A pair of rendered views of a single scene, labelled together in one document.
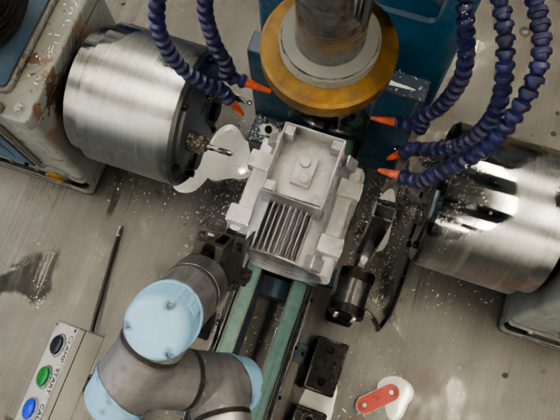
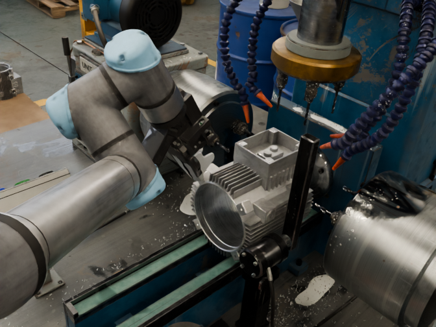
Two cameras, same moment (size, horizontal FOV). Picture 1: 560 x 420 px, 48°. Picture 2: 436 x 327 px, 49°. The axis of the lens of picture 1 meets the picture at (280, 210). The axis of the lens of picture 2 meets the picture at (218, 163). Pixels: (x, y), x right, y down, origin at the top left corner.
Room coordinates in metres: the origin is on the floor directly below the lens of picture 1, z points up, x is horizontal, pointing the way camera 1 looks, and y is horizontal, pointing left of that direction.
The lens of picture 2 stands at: (-0.51, -0.26, 1.65)
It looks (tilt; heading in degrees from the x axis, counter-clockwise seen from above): 33 degrees down; 22
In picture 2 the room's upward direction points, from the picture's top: 5 degrees clockwise
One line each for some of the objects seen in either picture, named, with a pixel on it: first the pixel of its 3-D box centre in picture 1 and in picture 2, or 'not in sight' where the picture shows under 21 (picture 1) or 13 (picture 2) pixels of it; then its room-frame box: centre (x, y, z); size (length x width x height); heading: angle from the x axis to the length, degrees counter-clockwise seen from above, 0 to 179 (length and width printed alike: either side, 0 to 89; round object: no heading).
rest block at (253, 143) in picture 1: (269, 140); not in sight; (0.50, 0.01, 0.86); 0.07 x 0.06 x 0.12; 67
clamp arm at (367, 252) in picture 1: (372, 237); (298, 196); (0.22, -0.14, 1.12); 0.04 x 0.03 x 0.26; 157
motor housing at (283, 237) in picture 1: (294, 211); (251, 200); (0.30, -0.03, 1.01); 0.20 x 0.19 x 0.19; 156
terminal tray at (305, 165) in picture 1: (302, 172); (269, 158); (0.34, -0.04, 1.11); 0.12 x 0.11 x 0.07; 156
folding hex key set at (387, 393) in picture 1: (377, 398); not in sight; (-0.02, -0.16, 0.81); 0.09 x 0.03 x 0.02; 110
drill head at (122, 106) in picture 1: (123, 96); (185, 115); (0.53, 0.26, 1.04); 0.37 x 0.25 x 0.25; 67
